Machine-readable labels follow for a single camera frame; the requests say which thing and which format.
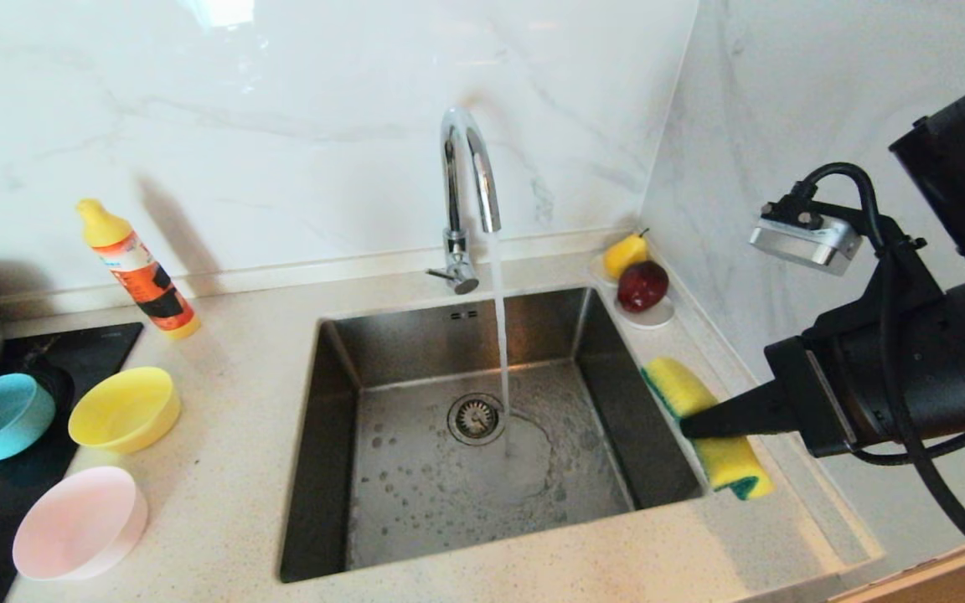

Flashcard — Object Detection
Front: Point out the yellow green sponge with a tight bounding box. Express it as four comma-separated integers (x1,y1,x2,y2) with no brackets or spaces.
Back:
641,357,776,501

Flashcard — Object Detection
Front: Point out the chrome gooseneck faucet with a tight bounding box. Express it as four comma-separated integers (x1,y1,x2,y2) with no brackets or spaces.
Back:
426,106,503,296

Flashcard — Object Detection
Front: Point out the yellow capped dish soap bottle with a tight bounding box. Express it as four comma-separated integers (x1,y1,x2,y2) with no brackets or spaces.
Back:
76,198,201,340

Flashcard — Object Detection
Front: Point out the yellow plastic bowl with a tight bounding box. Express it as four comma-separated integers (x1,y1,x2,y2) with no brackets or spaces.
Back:
68,366,182,456

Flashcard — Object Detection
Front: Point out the pink plastic bowl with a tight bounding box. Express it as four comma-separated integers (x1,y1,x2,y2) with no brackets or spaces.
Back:
12,466,149,583

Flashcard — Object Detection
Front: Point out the stainless steel sink basin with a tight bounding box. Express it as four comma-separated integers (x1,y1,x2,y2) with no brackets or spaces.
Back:
278,286,708,585

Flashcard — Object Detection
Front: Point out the dark red apple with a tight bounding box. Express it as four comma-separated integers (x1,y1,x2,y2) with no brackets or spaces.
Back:
616,260,669,314

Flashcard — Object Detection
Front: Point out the yellow pear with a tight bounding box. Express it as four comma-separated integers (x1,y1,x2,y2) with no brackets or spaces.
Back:
602,228,649,281

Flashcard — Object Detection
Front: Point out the running water stream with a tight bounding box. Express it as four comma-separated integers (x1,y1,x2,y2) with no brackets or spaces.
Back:
487,230,513,457

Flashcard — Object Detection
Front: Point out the round metal drain strainer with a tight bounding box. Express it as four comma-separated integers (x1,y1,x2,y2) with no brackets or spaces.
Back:
447,394,508,446

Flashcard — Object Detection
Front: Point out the black induction cooktop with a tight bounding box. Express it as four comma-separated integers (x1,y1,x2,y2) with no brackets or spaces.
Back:
0,322,145,603

